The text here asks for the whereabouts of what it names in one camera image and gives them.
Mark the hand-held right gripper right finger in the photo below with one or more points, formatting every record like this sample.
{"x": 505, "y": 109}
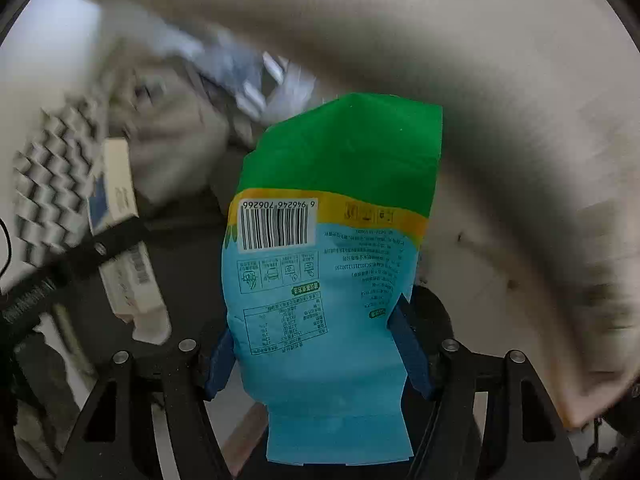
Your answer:
{"x": 412, "y": 355}

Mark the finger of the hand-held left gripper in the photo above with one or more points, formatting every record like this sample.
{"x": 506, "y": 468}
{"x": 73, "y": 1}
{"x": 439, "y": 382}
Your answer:
{"x": 100, "y": 249}

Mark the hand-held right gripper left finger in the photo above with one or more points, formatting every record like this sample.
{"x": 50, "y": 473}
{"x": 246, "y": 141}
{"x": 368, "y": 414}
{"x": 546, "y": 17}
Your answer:
{"x": 220, "y": 365}

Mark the long white box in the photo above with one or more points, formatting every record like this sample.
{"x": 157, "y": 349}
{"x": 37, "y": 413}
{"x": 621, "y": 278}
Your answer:
{"x": 130, "y": 285}

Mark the blue green snack bag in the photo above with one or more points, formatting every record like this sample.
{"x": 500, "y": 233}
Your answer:
{"x": 325, "y": 260}

